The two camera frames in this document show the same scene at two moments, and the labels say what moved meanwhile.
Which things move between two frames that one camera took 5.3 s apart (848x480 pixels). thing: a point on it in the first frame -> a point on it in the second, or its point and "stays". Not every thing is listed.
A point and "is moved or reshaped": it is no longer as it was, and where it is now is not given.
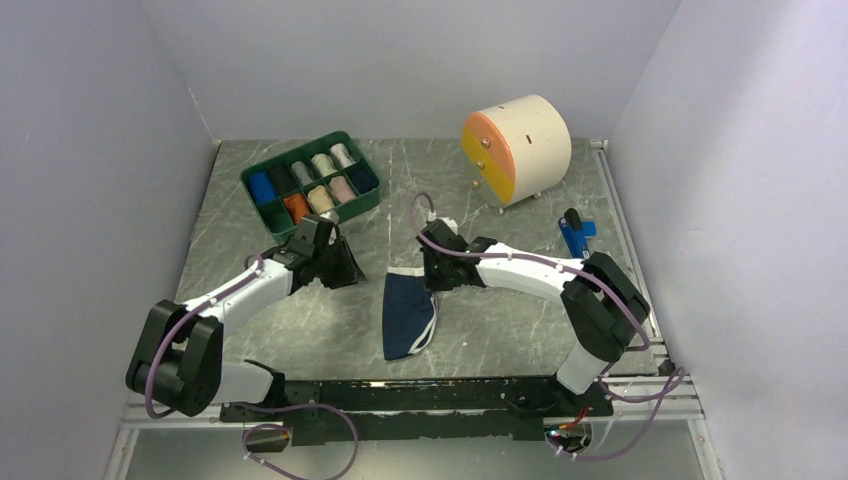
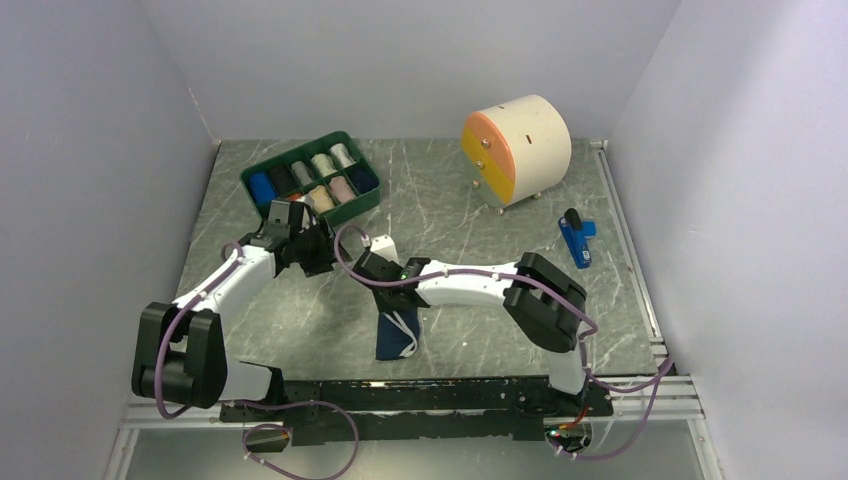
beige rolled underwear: [320, 199] stays
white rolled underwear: [343, 156] stays
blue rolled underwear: [262, 187] stays
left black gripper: [349, 272] -> [324, 260]
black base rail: [497, 408] stays
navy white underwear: [409, 312] is moved or reshaped
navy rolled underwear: [362, 177] stays
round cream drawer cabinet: [515, 149] stays
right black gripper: [433, 285] -> [383, 305]
